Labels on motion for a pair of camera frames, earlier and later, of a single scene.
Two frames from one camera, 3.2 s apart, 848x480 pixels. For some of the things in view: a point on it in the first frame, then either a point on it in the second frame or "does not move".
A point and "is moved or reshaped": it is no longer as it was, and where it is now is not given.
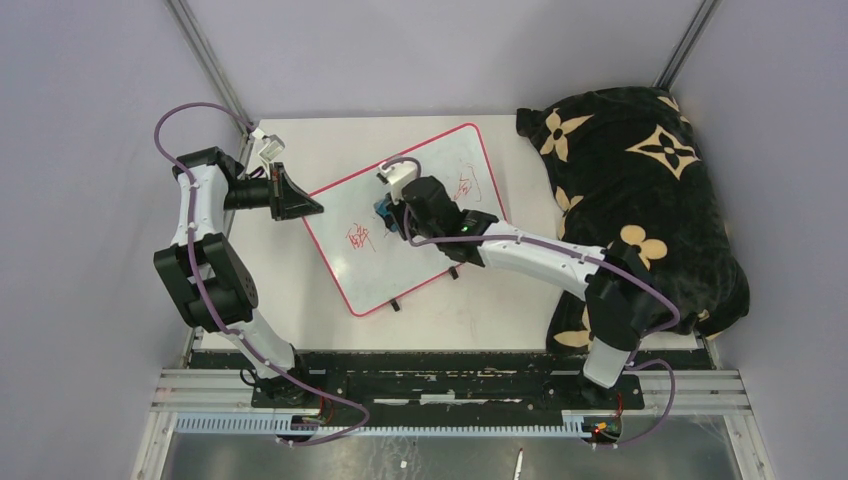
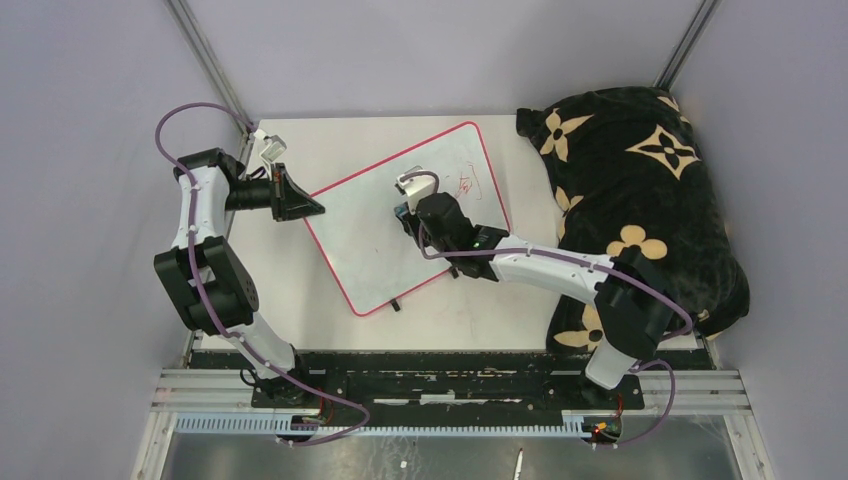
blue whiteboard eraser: [381, 207] is moved or reshaped
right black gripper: [399, 212] to [413, 220]
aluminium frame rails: [719, 393] does not move
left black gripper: [287, 201] does not move
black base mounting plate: [419, 379] does not move
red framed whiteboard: [370, 263] does not move
